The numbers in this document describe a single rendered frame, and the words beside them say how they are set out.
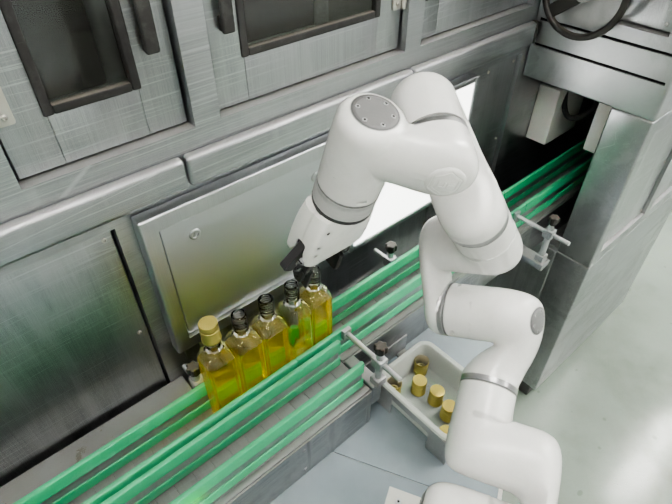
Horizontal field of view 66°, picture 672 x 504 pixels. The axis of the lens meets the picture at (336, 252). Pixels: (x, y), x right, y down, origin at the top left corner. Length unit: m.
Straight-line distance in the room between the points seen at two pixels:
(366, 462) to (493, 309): 0.56
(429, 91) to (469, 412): 0.46
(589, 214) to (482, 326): 0.93
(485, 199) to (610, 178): 0.96
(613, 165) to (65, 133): 1.30
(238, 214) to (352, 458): 0.59
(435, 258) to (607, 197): 0.92
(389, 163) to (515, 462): 0.46
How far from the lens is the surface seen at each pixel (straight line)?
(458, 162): 0.53
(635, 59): 1.49
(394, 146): 0.51
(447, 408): 1.24
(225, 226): 1.00
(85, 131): 0.86
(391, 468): 1.22
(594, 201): 1.65
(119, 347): 1.10
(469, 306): 0.80
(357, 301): 1.28
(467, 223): 0.66
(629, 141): 1.55
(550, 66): 1.59
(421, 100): 0.56
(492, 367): 0.82
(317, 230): 0.60
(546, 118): 1.78
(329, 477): 1.21
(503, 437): 0.80
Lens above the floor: 1.84
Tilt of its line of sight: 42 degrees down
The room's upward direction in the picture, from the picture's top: straight up
